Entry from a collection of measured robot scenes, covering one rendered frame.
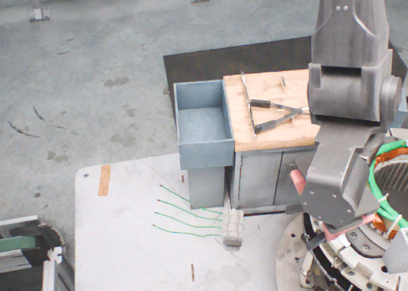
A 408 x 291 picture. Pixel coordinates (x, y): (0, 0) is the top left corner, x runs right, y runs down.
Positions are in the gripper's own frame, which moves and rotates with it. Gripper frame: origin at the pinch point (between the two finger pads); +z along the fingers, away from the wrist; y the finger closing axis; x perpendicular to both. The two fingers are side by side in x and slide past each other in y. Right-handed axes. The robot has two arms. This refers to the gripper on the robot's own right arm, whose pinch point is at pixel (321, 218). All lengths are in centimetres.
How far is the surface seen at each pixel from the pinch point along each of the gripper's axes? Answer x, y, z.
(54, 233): -48, -85, 117
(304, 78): 19.6, -34.7, 9.8
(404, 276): 9.8, 9.9, 7.1
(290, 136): 9.2, -22.0, 10.2
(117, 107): -4, -146, 118
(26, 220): -45, -43, 40
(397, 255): 7.8, 8.0, 2.1
